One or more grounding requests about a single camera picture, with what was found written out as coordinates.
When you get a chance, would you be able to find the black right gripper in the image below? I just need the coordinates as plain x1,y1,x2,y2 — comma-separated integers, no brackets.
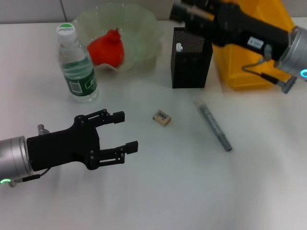
169,0,294,62

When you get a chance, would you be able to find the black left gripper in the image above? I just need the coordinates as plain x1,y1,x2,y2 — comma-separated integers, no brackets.
26,109,139,172

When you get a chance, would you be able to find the beige eraser with barcode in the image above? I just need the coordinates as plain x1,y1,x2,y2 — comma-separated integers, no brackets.
152,109,172,127

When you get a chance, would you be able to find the clear green-label water bottle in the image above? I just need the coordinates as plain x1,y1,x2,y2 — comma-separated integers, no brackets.
56,23,100,104

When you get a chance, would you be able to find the red-orange plush orange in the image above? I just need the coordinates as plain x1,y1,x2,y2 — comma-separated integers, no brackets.
86,28,125,67

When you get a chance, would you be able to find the grey glitter marker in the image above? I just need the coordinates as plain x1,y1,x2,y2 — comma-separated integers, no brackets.
193,100,233,152

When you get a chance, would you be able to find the translucent green fruit bowl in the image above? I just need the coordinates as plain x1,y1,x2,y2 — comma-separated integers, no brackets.
71,2,165,72

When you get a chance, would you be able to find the black mesh pen holder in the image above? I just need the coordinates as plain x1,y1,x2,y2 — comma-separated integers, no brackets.
171,26,213,89

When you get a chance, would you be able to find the yellow plastic bin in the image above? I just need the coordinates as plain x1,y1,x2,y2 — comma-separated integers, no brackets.
211,0,297,91

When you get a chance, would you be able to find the left gripper cable with connector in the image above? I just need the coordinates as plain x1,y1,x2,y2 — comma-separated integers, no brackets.
14,124,51,183

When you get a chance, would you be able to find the gripper cable with connector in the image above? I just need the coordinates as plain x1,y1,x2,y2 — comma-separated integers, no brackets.
241,44,298,94
14,124,51,183

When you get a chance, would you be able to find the right gripper cable with connector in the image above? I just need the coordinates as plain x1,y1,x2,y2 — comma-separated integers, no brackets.
241,44,298,94

